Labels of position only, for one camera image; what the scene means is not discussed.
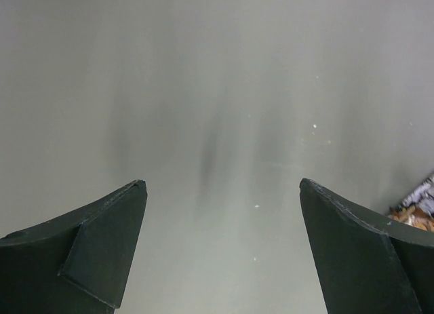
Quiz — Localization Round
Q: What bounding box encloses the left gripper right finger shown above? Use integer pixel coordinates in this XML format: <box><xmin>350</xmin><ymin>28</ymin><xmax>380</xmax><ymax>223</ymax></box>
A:
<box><xmin>299</xmin><ymin>178</ymin><xmax>433</xmax><ymax>313</ymax></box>

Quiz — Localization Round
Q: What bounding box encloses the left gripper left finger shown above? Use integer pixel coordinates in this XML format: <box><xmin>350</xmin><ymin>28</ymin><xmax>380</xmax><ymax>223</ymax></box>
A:
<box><xmin>1</xmin><ymin>180</ymin><xmax>147</xmax><ymax>313</ymax></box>

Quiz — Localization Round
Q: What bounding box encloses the brown floral tie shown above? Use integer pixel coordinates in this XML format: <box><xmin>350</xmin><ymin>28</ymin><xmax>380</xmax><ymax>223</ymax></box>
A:
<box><xmin>387</xmin><ymin>173</ymin><xmax>433</xmax><ymax>232</ymax></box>

